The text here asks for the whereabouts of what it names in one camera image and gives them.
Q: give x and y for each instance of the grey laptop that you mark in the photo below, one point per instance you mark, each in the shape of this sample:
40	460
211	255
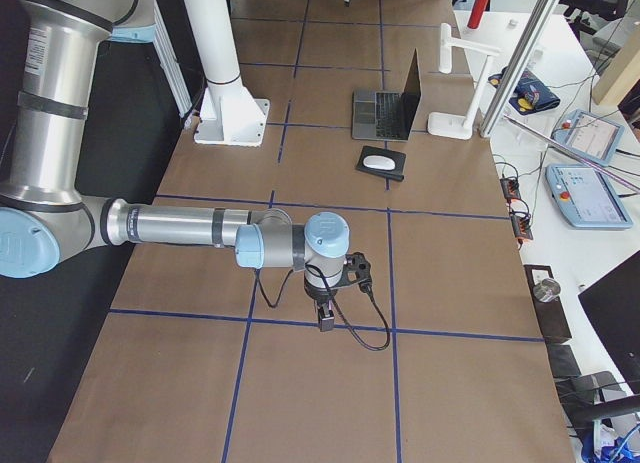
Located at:
385	115

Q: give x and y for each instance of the black mouse pad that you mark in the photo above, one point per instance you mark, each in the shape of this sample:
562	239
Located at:
396	175

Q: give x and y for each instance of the white computer mouse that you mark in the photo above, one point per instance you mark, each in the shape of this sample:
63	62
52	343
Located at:
379	162

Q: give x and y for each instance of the red cylinder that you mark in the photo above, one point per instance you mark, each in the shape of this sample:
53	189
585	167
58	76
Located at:
477	12

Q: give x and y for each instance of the navy space print pouch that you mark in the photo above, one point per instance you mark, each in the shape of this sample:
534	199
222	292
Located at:
532	96

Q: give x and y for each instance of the metal cup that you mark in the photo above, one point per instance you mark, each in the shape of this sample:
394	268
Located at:
546	290

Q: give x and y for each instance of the black box under cup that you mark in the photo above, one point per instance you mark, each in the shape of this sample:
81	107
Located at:
550	315

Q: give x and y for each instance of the orange black electronics board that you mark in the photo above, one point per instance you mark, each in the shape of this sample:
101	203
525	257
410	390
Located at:
511	188

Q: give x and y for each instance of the near teach pendant tablet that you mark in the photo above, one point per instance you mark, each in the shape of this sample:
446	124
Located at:
585	198

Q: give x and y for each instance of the teach pendant tablet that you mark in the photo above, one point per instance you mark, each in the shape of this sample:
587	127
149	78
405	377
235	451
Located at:
585	198
595	138

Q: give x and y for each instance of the black monitor corner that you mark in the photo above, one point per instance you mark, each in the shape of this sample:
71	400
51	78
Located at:
612	306

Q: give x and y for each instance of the far teach pendant tablet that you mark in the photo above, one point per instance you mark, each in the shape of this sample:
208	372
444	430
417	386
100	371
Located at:
595	138

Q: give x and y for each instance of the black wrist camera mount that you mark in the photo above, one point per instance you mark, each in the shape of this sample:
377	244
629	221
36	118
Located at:
356	271

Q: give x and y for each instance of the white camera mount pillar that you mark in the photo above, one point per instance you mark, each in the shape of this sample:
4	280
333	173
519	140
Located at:
229	114

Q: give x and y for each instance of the aluminium frame post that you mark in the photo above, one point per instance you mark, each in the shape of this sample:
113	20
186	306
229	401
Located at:
532	32

